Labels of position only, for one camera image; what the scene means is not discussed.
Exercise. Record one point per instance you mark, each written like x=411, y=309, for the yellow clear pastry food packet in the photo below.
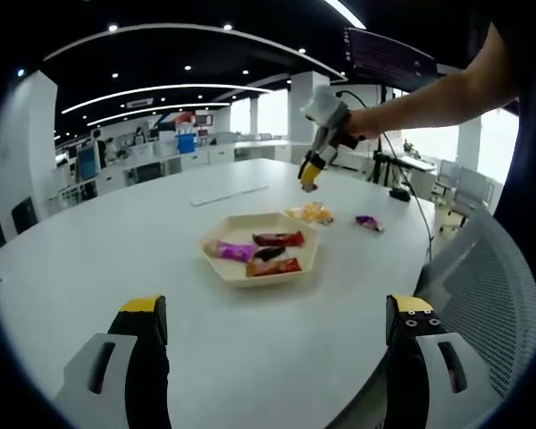
x=300, y=212
x=320, y=214

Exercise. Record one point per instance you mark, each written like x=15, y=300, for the small black device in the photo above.
x=399, y=195

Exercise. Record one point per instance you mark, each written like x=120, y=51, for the white mesh office chair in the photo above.
x=484, y=290

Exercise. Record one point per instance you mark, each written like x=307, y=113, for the red brown wafer food packet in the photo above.
x=272, y=267

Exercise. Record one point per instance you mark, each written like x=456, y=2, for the purple brown snack food packet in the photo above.
x=370, y=222

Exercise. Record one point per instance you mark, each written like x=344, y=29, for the cream hexagonal container tray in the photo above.
x=225, y=270

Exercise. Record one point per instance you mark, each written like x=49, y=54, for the dark hanging monitor screen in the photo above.
x=388, y=56

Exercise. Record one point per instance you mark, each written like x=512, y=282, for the red chocolate bar food packet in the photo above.
x=277, y=239

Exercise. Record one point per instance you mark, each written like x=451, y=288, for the white background desk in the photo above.
x=420, y=163

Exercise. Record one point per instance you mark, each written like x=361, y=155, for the cyan lit computer monitor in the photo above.
x=88, y=163

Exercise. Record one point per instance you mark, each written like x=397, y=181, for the black office chair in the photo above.
x=24, y=215
x=149, y=171

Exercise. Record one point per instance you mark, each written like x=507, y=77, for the curved ceiling light strip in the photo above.
x=161, y=109
x=161, y=89

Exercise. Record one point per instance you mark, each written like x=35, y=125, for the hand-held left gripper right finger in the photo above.
x=411, y=357

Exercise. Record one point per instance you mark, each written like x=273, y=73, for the blue plastic crate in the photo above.
x=186, y=143

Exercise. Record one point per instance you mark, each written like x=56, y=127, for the black tripod stand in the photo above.
x=379, y=167

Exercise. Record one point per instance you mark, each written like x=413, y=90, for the clear dark prune food packet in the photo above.
x=268, y=254

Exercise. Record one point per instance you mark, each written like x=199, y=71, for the person's right hand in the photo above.
x=366, y=124

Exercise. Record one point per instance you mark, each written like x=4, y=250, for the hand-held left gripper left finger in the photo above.
x=138, y=357

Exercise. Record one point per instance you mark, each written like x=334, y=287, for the ceiling air conditioner vent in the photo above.
x=139, y=103

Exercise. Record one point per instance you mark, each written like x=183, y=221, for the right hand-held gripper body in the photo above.
x=328, y=105

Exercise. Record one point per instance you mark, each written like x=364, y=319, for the white cabinet counter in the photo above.
x=250, y=154

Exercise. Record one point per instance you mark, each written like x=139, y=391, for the straight ceiling light strip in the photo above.
x=345, y=12

